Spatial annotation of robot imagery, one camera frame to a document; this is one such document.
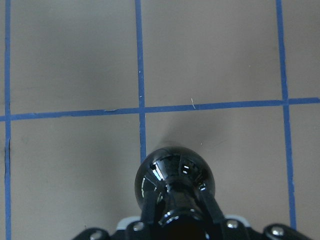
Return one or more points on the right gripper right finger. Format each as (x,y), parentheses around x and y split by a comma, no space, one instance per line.
(213,214)

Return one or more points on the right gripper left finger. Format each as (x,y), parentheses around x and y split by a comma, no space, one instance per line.
(149,215)

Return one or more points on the black wine bottle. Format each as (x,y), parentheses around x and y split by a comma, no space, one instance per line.
(176,174)

